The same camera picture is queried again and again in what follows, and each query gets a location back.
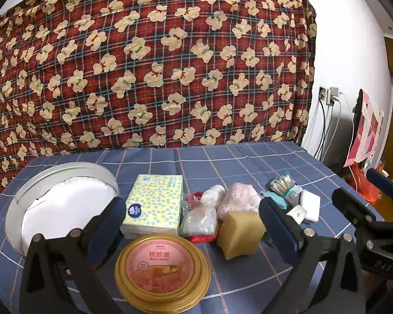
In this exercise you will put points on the gold lidded round bowl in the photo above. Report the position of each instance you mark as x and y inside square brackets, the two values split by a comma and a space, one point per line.
[160, 268]

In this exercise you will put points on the pink white towel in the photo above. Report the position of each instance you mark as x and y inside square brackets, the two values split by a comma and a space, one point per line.
[237, 199]

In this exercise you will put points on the white charger plug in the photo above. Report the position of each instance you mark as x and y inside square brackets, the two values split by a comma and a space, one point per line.
[334, 93]

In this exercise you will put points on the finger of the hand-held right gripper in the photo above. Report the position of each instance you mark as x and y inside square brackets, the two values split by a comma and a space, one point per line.
[350, 202]
[381, 181]

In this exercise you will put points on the red gold satin pouch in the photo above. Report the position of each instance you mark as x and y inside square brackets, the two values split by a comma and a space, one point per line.
[199, 238]

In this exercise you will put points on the pink patterned hanging bag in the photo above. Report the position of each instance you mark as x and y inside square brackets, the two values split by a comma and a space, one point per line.
[368, 130]

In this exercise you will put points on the teal cloth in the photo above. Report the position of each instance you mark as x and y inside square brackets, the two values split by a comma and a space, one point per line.
[278, 200]

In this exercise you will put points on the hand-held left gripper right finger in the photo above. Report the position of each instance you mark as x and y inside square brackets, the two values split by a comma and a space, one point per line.
[281, 227]

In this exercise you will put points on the red plaid bear blanket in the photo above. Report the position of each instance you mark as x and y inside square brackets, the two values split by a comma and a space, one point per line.
[150, 72]

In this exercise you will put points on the clear plastic bag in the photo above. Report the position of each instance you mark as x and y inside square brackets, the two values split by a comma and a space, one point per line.
[199, 220]

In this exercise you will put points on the yellow dotted tissue pack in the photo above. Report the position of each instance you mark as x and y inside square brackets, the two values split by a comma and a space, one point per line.
[154, 202]

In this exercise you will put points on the round metal tin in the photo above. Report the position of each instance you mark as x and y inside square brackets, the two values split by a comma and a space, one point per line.
[68, 170]

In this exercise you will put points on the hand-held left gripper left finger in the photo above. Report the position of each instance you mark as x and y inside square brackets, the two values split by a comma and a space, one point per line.
[108, 224]

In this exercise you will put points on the cotton swab pack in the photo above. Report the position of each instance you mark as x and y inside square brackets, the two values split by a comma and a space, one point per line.
[281, 184]

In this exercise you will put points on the blue plaid tablecloth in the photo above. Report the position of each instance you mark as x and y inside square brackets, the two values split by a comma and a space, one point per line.
[222, 163]

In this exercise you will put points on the yellow sponge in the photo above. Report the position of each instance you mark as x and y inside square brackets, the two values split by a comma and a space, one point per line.
[239, 234]

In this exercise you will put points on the orange plastic bag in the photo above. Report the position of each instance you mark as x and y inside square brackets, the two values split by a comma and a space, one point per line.
[363, 183]

